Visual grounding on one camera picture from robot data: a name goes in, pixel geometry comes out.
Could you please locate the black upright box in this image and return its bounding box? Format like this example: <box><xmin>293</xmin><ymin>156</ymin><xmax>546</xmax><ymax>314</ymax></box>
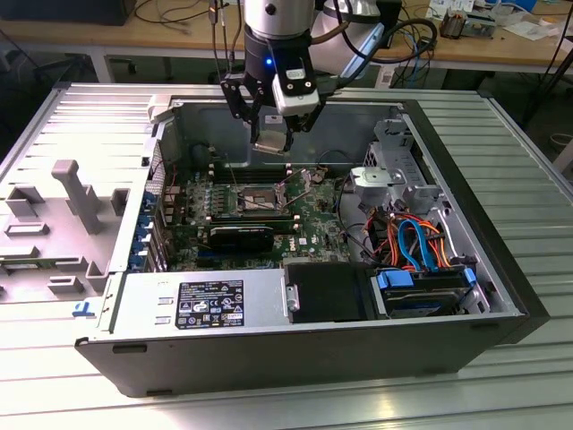
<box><xmin>379</xmin><ymin>0</ymin><xmax>403</xmax><ymax>49</ymax></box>

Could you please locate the CPU socket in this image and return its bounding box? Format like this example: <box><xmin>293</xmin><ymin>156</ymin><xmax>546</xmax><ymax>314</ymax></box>
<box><xmin>231</xmin><ymin>180</ymin><xmax>288</xmax><ymax>214</ymax></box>

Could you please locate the pale grey case latch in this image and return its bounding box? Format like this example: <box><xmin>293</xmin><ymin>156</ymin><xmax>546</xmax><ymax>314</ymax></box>
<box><xmin>146</xmin><ymin>94</ymin><xmax>175</xmax><ymax>125</ymax></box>

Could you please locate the grey electronics device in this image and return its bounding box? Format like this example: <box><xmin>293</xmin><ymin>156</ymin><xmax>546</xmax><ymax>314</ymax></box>
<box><xmin>463</xmin><ymin>12</ymin><xmax>498</xmax><ymax>39</ymax></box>

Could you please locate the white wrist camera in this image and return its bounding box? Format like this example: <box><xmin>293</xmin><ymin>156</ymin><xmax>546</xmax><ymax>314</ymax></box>
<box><xmin>271</xmin><ymin>57</ymin><xmax>323</xmax><ymax>116</ymax></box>

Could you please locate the black monitor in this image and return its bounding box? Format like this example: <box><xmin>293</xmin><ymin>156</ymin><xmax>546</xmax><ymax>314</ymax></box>
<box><xmin>0</xmin><ymin>0</ymin><xmax>138</xmax><ymax>27</ymax></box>

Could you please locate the silver power supply unit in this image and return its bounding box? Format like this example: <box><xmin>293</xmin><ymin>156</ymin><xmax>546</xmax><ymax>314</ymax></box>
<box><xmin>108</xmin><ymin>268</ymin><xmax>287</xmax><ymax>335</ymax></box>

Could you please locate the silver disk bay cage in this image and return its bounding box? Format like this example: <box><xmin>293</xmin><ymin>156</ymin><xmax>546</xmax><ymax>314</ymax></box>
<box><xmin>348</xmin><ymin>116</ymin><xmax>442</xmax><ymax>211</ymax></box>

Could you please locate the metal locking lever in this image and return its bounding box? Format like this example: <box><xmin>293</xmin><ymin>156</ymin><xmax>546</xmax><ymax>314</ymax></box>
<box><xmin>283</xmin><ymin>184</ymin><xmax>316</xmax><ymax>209</ymax></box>
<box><xmin>225</xmin><ymin>152</ymin><xmax>243</xmax><ymax>201</ymax></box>

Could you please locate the long wooden desk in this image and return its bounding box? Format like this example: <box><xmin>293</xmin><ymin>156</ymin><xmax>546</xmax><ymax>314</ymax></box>
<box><xmin>0</xmin><ymin>0</ymin><xmax>573</xmax><ymax>89</ymax></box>

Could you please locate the grey parts rack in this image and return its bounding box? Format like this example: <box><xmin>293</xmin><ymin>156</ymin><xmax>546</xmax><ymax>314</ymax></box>
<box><xmin>0</xmin><ymin>159</ymin><xmax>131</xmax><ymax>305</ymax></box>

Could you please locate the hard disk in blue carrier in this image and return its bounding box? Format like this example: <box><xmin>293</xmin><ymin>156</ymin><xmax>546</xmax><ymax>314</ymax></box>
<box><xmin>369</xmin><ymin>266</ymin><xmax>476</xmax><ymax>320</ymax></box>

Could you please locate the printed paper sheet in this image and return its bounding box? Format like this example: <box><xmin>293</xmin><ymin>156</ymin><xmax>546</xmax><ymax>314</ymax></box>
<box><xmin>424</xmin><ymin>0</ymin><xmax>475</xmax><ymax>19</ymax></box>

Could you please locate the blue flat wire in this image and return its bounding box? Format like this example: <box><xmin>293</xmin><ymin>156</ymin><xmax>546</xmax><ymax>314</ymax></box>
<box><xmin>397</xmin><ymin>218</ymin><xmax>442</xmax><ymax>274</ymax></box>

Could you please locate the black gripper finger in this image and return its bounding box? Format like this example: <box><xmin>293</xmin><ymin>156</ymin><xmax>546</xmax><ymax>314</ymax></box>
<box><xmin>219</xmin><ymin>71</ymin><xmax>265</xmax><ymax>144</ymax></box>
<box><xmin>284</xmin><ymin>102</ymin><xmax>326</xmax><ymax>151</ymax></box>

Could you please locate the black PC case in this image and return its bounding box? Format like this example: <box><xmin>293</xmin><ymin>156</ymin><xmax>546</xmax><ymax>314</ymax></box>
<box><xmin>73</xmin><ymin>89</ymin><xmax>551</xmax><ymax>399</ymax></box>

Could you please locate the black drive bay cover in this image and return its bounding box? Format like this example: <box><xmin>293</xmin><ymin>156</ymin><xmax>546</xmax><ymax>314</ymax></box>
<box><xmin>284</xmin><ymin>261</ymin><xmax>373</xmax><ymax>324</ymax></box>

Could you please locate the green motherboard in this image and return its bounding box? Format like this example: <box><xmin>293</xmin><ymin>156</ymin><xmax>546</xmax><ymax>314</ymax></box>
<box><xmin>159</xmin><ymin>161</ymin><xmax>355</xmax><ymax>272</ymax></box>

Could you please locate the white paper sheet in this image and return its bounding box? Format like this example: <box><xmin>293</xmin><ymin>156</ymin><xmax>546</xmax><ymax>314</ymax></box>
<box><xmin>503</xmin><ymin>12</ymin><xmax>560</xmax><ymax>42</ymax></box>

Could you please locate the silver topped CPU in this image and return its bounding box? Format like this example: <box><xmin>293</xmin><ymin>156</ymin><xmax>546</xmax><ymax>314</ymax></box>
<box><xmin>251</xmin><ymin>131</ymin><xmax>288</xmax><ymax>156</ymax></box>

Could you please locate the orange wire bundle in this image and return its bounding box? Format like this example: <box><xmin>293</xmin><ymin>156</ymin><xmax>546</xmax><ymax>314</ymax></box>
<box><xmin>364</xmin><ymin>212</ymin><xmax>449</xmax><ymax>270</ymax></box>

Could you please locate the black graphics card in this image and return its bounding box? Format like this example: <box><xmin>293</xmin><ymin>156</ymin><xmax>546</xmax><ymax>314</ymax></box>
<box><xmin>206</xmin><ymin>222</ymin><xmax>275</xmax><ymax>253</ymax></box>

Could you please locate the black RAM slot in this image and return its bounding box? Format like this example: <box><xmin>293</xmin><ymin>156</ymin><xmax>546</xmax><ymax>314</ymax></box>
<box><xmin>209</xmin><ymin>218</ymin><xmax>298</xmax><ymax>225</ymax></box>
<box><xmin>210</xmin><ymin>160</ymin><xmax>290</xmax><ymax>168</ymax></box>
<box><xmin>210</xmin><ymin>166</ymin><xmax>291</xmax><ymax>173</ymax></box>
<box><xmin>209</xmin><ymin>212</ymin><xmax>296</xmax><ymax>219</ymax></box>
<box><xmin>210</xmin><ymin>176</ymin><xmax>293</xmax><ymax>184</ymax></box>
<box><xmin>210</xmin><ymin>170</ymin><xmax>292</xmax><ymax>178</ymax></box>

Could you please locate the copper coil device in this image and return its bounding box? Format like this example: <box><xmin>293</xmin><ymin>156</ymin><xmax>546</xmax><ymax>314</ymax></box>
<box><xmin>438</xmin><ymin>9</ymin><xmax>469</xmax><ymax>40</ymax></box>

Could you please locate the metal socket cover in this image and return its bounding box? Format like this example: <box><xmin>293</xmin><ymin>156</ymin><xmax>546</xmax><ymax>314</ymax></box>
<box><xmin>276</xmin><ymin>168</ymin><xmax>313</xmax><ymax>211</ymax></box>

